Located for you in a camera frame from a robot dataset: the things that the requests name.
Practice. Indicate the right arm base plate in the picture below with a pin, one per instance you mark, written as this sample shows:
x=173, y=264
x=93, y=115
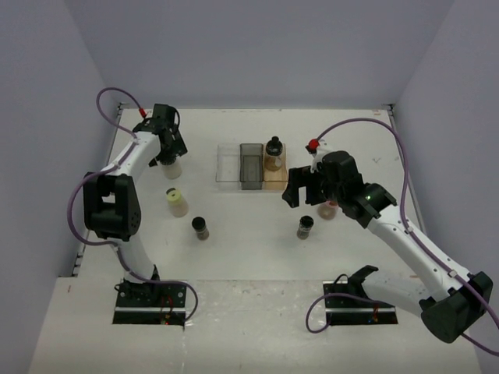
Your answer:
x=356, y=299

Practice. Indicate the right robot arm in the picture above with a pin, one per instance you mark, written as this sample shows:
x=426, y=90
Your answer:
x=452, y=299

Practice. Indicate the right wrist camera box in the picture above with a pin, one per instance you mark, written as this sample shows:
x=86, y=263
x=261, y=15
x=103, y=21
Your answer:
x=318, y=148

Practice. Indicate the bottle with pink cap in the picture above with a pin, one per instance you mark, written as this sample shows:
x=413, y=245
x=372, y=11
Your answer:
x=327, y=210

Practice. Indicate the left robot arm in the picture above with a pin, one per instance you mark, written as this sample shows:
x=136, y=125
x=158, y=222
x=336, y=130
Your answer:
x=111, y=205

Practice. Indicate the spice jar black cap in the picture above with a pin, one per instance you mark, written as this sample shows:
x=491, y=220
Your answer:
x=200, y=227
x=305, y=225

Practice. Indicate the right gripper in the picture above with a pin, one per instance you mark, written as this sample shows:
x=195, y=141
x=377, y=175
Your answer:
x=298, y=178

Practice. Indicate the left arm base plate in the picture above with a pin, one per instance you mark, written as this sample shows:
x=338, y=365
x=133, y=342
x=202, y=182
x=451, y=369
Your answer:
x=145, y=296

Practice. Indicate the bottle with yellow cap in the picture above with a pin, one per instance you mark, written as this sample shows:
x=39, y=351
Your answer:
x=177, y=204

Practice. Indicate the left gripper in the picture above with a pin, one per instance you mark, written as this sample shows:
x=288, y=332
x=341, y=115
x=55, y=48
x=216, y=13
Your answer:
x=177, y=149

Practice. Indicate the brown bottle black spout cap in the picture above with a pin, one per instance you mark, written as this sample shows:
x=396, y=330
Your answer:
x=273, y=152

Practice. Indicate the clear plastic bin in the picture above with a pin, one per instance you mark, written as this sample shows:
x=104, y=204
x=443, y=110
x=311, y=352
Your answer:
x=228, y=159

